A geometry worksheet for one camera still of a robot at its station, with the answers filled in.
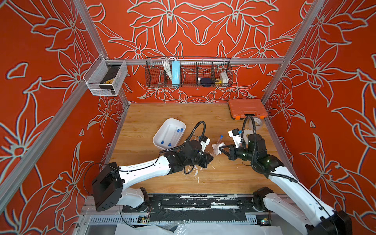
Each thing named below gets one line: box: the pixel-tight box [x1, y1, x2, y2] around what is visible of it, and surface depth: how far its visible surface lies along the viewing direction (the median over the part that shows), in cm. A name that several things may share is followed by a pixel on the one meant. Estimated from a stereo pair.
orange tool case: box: [227, 98, 268, 120], surface depth 114 cm
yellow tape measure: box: [214, 78, 222, 86], surface depth 97 cm
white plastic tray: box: [152, 117, 187, 150], surface depth 102 cm
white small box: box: [219, 71, 229, 85], surface depth 94 cm
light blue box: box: [171, 60, 181, 85], surface depth 92 cm
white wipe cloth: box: [211, 141, 226, 157], surface depth 77 cm
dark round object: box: [200, 77, 213, 88], surface depth 97 cm
